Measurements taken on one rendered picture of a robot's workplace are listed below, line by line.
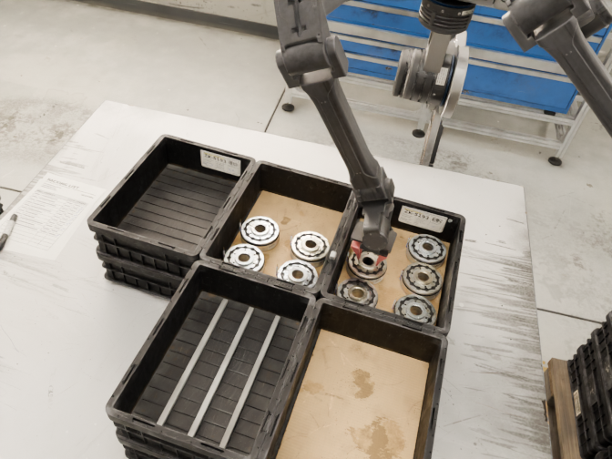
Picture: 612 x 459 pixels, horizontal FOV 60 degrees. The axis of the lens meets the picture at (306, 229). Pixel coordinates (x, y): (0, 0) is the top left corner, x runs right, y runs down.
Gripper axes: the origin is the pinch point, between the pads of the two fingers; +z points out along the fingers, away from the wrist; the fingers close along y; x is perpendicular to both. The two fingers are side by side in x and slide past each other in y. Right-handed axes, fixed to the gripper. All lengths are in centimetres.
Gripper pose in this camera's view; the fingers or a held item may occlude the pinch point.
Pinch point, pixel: (368, 259)
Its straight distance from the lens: 137.5
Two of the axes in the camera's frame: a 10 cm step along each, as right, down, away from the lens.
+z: -0.7, 6.9, 7.2
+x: 3.6, -6.6, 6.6
